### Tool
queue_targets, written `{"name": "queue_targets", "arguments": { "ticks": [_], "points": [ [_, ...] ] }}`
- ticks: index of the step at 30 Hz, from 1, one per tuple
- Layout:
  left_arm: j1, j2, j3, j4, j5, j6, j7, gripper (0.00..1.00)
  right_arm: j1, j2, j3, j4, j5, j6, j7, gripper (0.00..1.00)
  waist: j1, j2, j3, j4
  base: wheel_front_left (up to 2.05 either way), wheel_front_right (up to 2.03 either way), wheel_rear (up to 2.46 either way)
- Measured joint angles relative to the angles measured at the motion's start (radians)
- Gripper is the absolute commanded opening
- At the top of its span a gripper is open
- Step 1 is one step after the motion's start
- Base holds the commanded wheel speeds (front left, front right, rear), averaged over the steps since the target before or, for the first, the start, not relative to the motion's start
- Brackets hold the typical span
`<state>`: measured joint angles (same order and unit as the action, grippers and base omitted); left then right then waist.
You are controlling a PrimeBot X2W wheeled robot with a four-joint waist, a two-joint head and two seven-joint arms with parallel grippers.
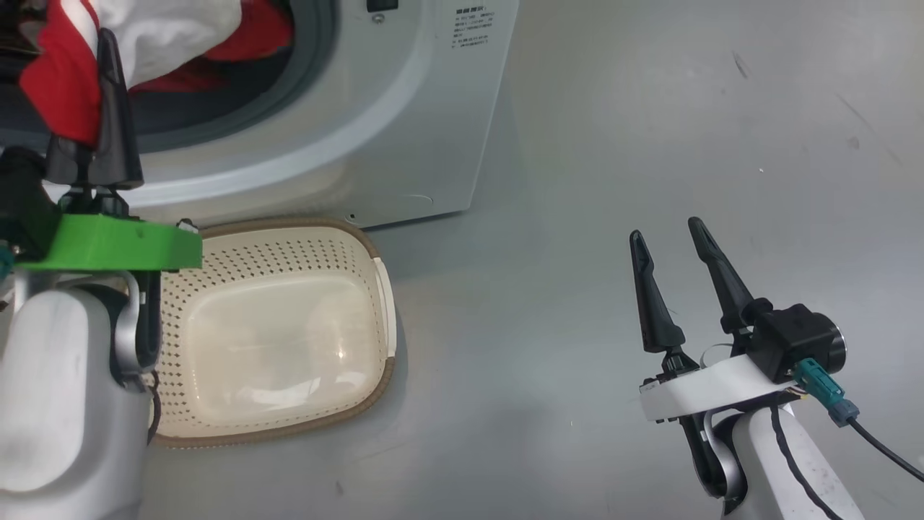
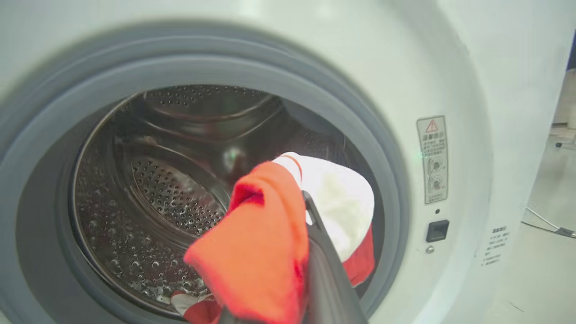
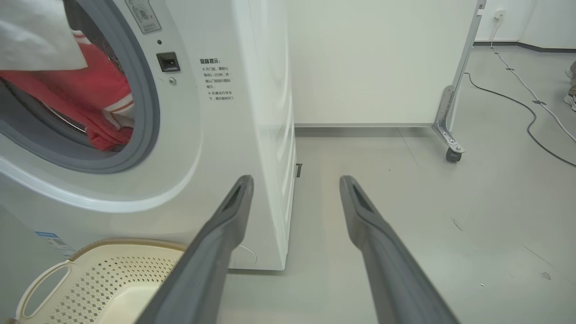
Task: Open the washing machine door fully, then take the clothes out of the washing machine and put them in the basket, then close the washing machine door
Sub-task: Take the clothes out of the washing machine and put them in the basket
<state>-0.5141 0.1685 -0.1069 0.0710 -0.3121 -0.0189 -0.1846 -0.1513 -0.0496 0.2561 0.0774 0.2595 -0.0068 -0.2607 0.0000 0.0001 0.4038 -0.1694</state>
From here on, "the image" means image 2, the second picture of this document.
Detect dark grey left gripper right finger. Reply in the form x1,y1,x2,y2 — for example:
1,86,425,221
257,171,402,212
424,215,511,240
301,190,368,324

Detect red and white garment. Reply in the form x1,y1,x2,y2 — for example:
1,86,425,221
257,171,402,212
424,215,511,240
170,152,376,324

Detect grey rubber door gasket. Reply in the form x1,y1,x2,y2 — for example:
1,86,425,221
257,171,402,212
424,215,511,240
0,20,411,324

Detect white front-load washing machine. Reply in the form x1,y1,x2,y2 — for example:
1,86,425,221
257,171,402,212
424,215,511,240
0,0,576,324

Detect perforated steel washer drum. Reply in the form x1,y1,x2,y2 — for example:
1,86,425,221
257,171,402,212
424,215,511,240
67,85,383,316

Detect grey warning sticker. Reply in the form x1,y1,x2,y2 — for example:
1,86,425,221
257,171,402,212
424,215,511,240
417,116,449,205

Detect white floor cable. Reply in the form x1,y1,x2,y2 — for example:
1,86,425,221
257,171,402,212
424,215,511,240
522,206,576,238

